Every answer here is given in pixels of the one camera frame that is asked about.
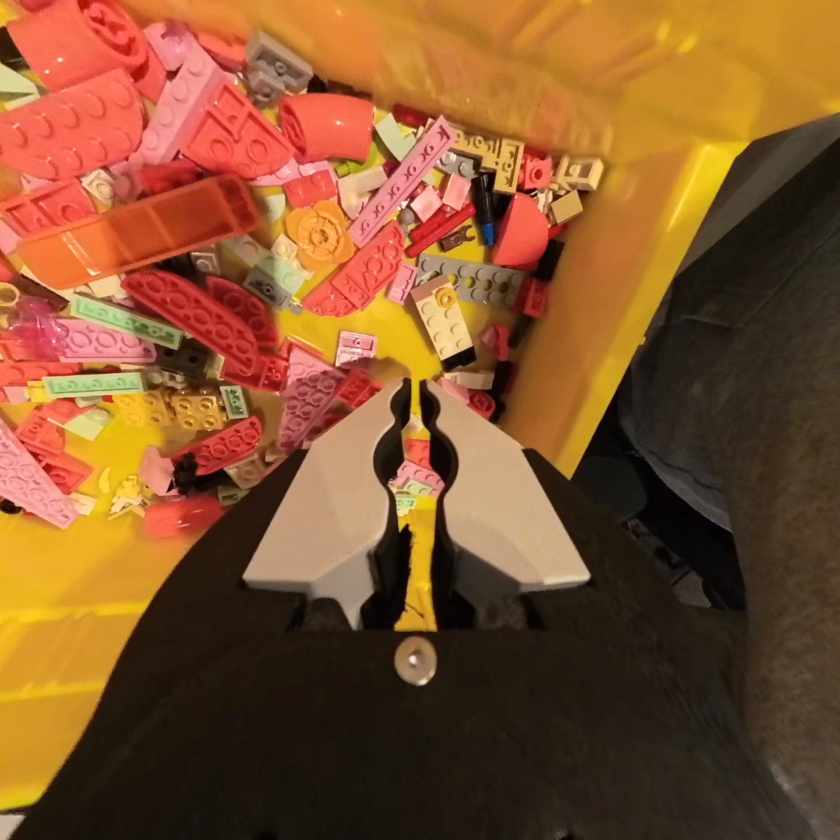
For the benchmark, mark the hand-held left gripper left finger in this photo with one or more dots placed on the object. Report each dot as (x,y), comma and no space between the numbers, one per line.
(315,525)

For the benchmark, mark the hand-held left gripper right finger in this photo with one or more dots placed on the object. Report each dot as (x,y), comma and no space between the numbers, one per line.
(518,525)

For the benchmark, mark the yellow brick storage bin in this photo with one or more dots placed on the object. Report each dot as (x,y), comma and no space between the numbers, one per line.
(59,590)

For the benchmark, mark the pile of colourful toy bricks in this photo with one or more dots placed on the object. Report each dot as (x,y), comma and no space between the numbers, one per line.
(216,131)

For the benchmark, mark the person's grey hoodie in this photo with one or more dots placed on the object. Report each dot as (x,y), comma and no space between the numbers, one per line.
(794,656)

